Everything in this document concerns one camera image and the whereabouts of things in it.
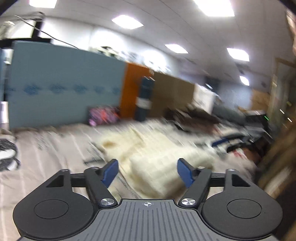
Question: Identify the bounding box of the cartoon print bed sheet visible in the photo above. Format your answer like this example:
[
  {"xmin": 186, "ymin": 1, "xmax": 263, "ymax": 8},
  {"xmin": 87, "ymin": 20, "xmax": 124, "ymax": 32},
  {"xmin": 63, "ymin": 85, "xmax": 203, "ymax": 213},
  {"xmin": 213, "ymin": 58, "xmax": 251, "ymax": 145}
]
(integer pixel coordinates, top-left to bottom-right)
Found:
[{"xmin": 1, "ymin": 120, "xmax": 255, "ymax": 240}]

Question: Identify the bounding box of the grey-blue cardboard box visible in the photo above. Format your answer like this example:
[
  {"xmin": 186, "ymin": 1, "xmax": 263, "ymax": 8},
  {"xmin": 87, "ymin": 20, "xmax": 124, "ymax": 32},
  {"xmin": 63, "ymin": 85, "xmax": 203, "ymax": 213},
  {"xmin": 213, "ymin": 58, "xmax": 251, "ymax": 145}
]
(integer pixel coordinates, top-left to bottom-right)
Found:
[{"xmin": 6, "ymin": 42, "xmax": 126, "ymax": 129}]

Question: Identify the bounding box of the large brown cardboard box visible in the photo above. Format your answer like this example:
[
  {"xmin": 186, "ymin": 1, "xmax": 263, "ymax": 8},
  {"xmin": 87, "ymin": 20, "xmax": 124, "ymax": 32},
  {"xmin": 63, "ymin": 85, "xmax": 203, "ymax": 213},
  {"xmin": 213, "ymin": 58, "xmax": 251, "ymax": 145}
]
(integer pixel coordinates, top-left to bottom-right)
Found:
[{"xmin": 148, "ymin": 72, "xmax": 195, "ymax": 118}]

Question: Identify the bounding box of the orange cardboard box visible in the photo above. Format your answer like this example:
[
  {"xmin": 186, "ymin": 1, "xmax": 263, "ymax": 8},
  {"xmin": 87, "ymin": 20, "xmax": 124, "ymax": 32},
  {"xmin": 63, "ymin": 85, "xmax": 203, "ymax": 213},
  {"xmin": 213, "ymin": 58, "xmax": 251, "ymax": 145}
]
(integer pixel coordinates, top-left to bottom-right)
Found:
[{"xmin": 119, "ymin": 63, "xmax": 154, "ymax": 119}]

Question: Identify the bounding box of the black leather sofa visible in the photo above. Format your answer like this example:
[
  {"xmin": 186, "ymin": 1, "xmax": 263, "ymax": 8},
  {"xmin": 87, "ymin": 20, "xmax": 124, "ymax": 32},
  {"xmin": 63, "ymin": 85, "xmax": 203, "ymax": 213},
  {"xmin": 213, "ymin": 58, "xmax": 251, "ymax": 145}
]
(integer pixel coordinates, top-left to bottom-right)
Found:
[{"xmin": 212, "ymin": 105, "xmax": 246, "ymax": 126}]

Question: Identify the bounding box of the cream knitted sweater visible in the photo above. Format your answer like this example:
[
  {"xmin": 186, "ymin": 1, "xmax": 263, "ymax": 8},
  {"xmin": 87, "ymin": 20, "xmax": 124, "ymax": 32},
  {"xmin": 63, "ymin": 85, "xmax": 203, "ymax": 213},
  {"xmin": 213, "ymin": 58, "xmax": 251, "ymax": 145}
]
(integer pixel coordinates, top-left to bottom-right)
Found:
[{"xmin": 95, "ymin": 128, "xmax": 215, "ymax": 199}]

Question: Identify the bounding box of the dark blue vacuum bottle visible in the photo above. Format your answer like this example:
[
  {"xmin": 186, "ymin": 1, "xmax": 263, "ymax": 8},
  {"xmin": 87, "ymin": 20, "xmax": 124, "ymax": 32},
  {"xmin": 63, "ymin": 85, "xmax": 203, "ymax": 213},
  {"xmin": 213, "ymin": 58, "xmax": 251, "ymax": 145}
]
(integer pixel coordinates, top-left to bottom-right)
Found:
[{"xmin": 134, "ymin": 77, "xmax": 155, "ymax": 122}]

